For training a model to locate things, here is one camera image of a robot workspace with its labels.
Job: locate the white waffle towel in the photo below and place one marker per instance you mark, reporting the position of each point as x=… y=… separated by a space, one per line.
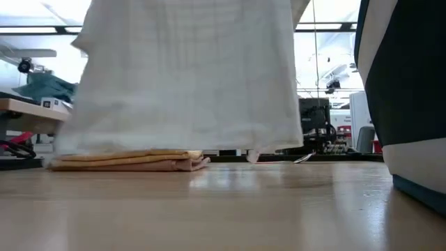
x=181 y=76

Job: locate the pink towel with white stripes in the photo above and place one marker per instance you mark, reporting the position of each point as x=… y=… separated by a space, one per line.
x=146 y=166

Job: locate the yellow checked towel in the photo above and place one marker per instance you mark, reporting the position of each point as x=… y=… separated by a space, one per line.
x=122 y=157

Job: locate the black computer monitor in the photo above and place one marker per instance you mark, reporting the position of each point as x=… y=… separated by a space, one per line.
x=313 y=115

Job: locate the grey office chair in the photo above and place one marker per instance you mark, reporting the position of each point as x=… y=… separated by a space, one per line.
x=366 y=139

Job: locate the small white box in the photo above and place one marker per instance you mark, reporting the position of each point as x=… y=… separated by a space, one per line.
x=54 y=103

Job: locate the teal cloth pile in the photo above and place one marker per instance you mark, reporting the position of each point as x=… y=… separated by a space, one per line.
x=48 y=87

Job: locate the navy fabric storage bin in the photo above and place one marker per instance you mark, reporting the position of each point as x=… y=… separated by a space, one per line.
x=407 y=87

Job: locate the black aluminium table frame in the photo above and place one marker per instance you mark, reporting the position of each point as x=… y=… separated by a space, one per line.
x=331 y=158

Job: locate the wooden workbench grey frame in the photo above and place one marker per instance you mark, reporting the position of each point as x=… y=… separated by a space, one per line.
x=31 y=113

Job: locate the black ceiling camera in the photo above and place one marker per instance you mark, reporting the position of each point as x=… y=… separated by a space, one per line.
x=24 y=65

